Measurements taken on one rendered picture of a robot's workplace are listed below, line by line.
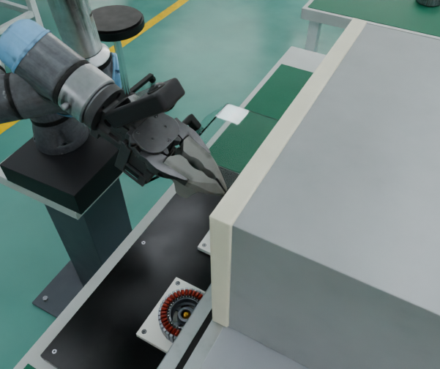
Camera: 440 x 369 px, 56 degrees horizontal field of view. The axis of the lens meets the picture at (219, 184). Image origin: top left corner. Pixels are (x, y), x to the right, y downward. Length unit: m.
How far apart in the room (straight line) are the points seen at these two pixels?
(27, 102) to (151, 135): 0.23
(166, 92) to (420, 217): 0.30
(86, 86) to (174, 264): 0.53
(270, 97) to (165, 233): 0.68
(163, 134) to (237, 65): 2.57
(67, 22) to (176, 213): 0.51
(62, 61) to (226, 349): 0.42
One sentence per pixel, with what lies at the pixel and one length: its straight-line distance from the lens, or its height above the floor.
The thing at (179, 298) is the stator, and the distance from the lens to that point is 0.90.
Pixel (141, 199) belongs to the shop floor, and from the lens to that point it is 2.17.
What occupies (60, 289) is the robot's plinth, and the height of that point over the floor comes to 0.02.
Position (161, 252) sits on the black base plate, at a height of 0.77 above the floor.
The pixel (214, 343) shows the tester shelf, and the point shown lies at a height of 1.11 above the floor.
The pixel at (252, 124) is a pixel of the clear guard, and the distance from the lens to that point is 0.87.
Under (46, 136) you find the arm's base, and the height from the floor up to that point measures 0.88.
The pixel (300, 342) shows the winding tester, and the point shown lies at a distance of 0.48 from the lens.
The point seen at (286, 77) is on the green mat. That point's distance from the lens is 1.61.
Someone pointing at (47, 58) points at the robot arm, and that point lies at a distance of 0.62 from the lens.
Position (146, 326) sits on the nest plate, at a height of 0.78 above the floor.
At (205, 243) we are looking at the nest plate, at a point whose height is 0.78.
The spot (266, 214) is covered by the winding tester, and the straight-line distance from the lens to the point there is 0.37.
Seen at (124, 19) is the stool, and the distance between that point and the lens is 2.50.
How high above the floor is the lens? 1.60
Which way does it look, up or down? 47 degrees down
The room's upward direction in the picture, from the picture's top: straight up
